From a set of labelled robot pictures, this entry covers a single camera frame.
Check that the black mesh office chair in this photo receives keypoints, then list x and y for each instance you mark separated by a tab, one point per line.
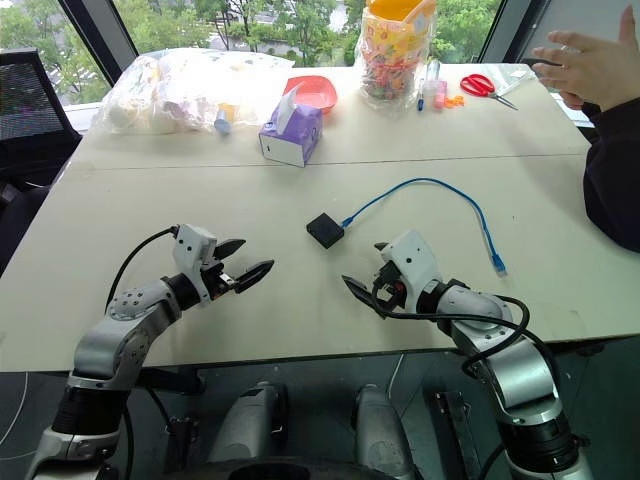
27	120

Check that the grey robot leg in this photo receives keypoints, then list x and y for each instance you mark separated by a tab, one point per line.
250	425
382	430

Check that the person's dark sleeve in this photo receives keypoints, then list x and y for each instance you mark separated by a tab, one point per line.
617	170

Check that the orange small toy piece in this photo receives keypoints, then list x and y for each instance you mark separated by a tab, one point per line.
455	102

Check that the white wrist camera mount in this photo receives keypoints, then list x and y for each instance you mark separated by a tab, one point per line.
412	265
192	250

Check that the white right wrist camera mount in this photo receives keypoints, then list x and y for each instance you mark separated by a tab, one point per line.
412	265

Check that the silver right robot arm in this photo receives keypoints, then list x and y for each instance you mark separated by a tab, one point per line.
515	365

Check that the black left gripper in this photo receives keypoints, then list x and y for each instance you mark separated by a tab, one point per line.
219	280

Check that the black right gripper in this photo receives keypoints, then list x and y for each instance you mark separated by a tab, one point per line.
389	287

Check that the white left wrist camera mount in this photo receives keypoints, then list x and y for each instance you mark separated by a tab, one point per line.
192	250

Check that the blue pen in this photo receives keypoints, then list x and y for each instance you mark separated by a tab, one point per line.
422	95

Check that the person's bare hand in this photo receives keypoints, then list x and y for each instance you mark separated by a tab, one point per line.
592	65

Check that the small black box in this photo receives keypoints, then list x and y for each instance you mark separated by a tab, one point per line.
325	230

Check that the purple tissue box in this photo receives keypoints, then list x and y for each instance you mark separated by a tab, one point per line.
292	132

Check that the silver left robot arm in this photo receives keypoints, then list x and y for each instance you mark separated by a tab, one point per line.
117	345

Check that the bagged jar of colourful toys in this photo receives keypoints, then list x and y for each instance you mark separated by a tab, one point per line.
392	55

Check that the grey left robot leg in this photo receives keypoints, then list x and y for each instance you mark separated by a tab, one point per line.
250	425

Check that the clear bag of white items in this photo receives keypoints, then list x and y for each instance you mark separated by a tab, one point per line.
180	92

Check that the clear plastic sleeve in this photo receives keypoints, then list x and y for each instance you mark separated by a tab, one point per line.
515	82

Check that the red plastic bowl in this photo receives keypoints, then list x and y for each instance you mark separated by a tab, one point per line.
314	92

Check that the grey right robot leg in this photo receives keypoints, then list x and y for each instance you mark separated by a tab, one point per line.
382	430

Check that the blue capped small bottle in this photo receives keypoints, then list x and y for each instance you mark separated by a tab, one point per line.
223	120

